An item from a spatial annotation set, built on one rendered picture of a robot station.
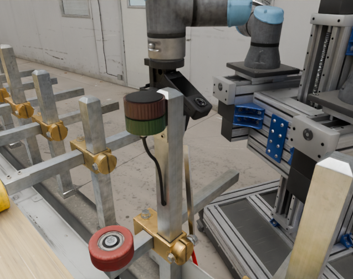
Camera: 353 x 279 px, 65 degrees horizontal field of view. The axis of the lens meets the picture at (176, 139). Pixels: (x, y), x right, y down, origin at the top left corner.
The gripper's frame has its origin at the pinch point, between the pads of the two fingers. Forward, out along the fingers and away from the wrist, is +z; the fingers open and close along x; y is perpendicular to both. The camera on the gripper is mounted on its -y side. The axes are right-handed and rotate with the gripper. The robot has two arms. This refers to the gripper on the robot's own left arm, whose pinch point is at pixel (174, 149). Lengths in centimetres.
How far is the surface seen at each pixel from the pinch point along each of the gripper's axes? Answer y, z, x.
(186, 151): -5.7, -2.5, 2.2
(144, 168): 121, 99, -82
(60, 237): 32, 37, 20
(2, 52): 64, -16, 14
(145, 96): -9.4, -18.4, 15.0
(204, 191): -4.7, 12.9, -5.9
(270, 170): 43, 100, -156
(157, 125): -12.3, -14.7, 15.5
